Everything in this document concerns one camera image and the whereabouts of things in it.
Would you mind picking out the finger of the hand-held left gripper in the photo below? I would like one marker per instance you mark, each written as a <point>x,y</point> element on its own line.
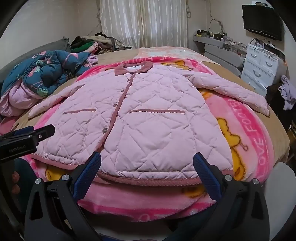
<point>45,132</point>
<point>23,131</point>

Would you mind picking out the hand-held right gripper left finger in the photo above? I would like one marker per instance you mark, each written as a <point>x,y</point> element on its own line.
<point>91,166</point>

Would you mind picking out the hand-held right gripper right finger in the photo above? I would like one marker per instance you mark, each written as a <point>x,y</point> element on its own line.
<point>203,166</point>

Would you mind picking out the pink quilted jacket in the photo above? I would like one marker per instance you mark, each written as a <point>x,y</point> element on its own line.
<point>138,115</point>

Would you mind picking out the pile of folded clothes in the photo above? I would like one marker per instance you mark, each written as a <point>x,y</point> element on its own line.
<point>92,46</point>

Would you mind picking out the person's left hand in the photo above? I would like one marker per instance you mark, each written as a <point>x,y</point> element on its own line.
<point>15,178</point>

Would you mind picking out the pink cartoon printed blanket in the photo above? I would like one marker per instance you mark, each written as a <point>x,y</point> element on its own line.
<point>251,139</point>

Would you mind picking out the teal floral duvet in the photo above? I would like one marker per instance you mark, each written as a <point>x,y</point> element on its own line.
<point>41,69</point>

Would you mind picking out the grey padded headboard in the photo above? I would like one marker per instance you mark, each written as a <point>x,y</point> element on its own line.
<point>34,51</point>

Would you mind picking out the bed with tan sheet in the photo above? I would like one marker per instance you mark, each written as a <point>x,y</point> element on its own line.
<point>111,56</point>

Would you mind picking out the lilac cloth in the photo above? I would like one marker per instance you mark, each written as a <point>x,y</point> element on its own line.
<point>288,92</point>

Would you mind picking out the white drawer chest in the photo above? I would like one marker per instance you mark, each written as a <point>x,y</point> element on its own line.
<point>261,67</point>

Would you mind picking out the peach bear print blanket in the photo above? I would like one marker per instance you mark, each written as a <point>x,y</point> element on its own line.
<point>173,52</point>

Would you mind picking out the assorted small bottles and boxes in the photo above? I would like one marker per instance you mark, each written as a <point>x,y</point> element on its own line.
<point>215,36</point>

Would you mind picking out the pile of dark small devices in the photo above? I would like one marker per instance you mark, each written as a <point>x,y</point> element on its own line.
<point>270,47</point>

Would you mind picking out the white curtain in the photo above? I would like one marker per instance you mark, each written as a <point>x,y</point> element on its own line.
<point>143,23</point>

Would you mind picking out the black television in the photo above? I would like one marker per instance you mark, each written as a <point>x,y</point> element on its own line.
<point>263,20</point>

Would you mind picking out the grey padded bed rail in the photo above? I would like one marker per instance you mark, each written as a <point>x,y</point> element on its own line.
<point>226,59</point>

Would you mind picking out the grey wall shelf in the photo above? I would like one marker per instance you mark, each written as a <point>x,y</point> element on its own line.
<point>208,41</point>

